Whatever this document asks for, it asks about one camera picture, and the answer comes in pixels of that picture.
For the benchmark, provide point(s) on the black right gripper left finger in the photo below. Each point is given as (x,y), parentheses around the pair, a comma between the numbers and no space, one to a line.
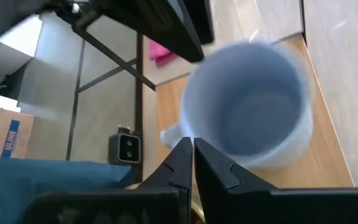
(166,205)

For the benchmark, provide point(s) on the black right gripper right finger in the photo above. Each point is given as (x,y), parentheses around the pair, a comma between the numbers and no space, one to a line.
(228,199)

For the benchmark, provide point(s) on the black metal shelf frame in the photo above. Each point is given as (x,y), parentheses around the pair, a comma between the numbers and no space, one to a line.
(113,58)

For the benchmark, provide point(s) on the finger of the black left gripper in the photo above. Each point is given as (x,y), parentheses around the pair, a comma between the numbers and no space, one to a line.
(160,21)
(200,21)

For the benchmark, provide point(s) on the black table-level camera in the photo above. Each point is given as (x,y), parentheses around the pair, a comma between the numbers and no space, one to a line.
(125,146)

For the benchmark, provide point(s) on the dark teal mug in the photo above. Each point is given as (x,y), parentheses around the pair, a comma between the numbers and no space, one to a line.
(42,177)

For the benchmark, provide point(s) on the black aluminium rig frame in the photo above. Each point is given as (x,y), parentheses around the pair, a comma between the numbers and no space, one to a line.
(139,109)

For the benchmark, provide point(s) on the pink cloth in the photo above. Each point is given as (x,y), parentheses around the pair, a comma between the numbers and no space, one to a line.
(160,53)

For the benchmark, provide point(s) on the light blue mug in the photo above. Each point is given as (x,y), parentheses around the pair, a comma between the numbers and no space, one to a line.
(244,102)

